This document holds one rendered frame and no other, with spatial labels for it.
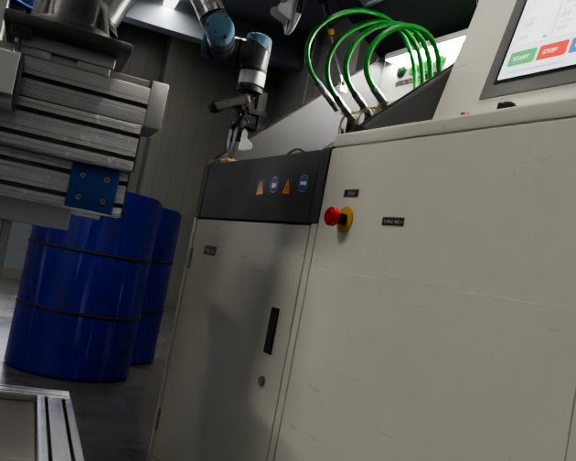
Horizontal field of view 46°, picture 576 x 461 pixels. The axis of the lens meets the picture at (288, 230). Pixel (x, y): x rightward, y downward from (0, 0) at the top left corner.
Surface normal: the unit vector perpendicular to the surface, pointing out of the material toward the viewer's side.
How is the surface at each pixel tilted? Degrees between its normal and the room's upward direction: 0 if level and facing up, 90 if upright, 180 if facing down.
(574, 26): 76
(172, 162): 90
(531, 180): 90
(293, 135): 90
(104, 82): 90
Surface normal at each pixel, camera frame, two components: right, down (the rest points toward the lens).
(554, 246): -0.86, -0.19
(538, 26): -0.79, -0.42
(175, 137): 0.35, 0.00
